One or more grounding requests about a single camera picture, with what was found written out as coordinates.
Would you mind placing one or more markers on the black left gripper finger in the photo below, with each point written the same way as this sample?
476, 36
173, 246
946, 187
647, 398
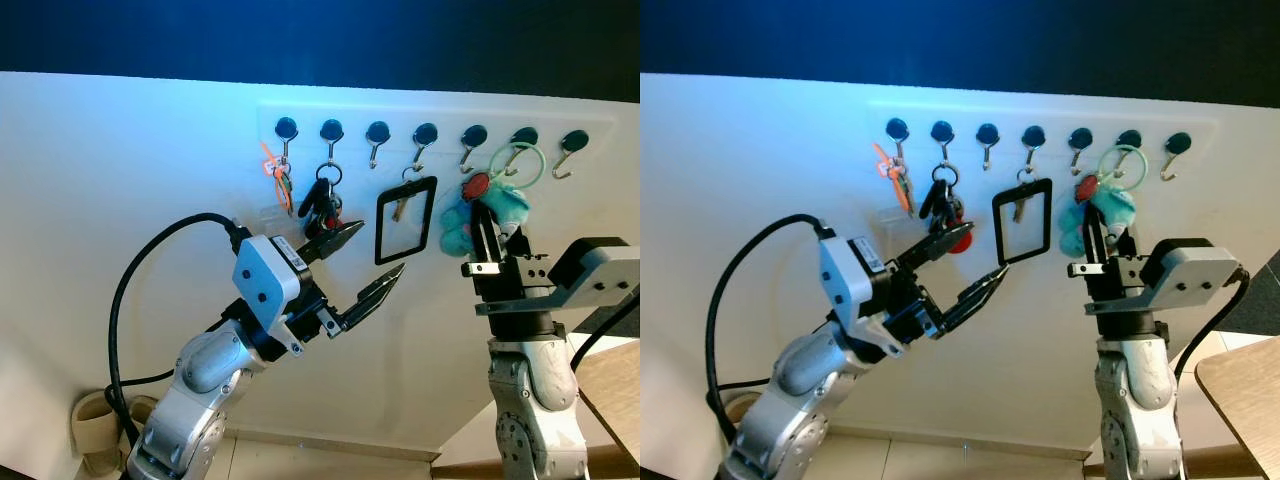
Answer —
368, 298
330, 245
925, 255
968, 300

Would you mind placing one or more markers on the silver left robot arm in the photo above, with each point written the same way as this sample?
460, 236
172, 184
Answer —
200, 365
805, 370

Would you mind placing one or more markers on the black keys with red disc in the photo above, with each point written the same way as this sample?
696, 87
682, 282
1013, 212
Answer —
320, 205
940, 205

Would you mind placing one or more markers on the keys with orange tag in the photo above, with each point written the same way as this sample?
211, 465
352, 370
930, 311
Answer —
284, 188
903, 190

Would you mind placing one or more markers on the clear plastic card holder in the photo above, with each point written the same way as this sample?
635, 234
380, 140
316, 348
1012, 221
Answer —
268, 216
893, 216

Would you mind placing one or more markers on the red oval key tag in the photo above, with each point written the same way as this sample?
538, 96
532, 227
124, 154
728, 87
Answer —
1086, 188
476, 186

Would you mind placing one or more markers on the black knob metal hook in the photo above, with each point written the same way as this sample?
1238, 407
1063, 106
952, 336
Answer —
575, 141
425, 133
987, 133
941, 130
1129, 139
1178, 143
473, 134
331, 129
377, 131
897, 128
286, 127
524, 136
1080, 137
1034, 135

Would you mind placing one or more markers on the wooden table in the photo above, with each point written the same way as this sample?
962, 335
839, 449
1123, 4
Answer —
1245, 400
615, 390

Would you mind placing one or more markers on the white key hook board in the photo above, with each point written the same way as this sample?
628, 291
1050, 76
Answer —
400, 110
1010, 112

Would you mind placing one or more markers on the beige slipper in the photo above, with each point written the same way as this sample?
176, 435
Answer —
142, 412
742, 405
92, 430

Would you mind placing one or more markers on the key with black frame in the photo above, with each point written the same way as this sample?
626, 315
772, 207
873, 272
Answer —
381, 235
998, 235

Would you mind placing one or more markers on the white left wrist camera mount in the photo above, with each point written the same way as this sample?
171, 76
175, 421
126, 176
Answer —
845, 275
262, 275

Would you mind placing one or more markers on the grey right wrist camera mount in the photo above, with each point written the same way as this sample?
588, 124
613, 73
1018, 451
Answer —
1195, 268
600, 265

